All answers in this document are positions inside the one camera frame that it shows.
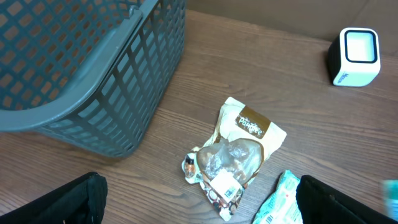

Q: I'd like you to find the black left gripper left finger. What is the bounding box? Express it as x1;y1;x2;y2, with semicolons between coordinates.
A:
1;172;108;224

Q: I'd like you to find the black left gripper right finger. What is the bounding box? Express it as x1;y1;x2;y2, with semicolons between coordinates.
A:
296;175;397;224

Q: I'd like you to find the white green snack package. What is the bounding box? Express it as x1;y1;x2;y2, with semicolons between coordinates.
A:
252;170;303;224

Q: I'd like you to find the teal tissue pack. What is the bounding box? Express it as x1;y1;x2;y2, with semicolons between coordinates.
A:
382;180;398;221

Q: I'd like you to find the brown labelled food package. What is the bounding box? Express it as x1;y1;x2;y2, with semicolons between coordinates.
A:
182;97;287;222

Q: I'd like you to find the white barcode scanner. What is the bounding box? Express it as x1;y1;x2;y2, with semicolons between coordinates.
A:
327;27;381;87

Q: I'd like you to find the grey plastic mesh basket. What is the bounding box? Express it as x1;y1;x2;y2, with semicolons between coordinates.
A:
1;0;186;157

